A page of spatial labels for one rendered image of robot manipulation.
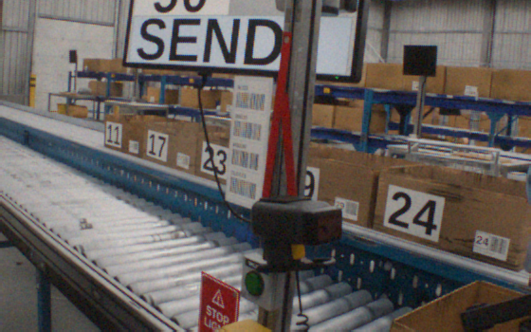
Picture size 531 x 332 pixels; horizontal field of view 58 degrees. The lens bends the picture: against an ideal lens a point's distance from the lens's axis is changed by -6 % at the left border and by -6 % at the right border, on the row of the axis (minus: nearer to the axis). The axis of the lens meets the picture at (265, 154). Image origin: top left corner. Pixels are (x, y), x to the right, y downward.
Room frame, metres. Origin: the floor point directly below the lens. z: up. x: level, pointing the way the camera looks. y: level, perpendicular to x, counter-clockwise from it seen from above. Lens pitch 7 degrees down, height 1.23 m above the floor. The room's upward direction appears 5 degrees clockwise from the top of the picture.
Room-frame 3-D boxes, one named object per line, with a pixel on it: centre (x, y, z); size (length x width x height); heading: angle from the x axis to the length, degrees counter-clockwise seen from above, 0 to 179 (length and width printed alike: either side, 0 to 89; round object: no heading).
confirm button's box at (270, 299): (0.71, -0.01, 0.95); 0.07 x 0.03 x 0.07; 44
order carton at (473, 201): (1.25, -0.54, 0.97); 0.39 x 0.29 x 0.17; 44
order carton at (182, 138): (2.12, 0.29, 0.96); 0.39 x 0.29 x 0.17; 43
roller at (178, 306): (1.19, 0.03, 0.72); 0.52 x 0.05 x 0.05; 134
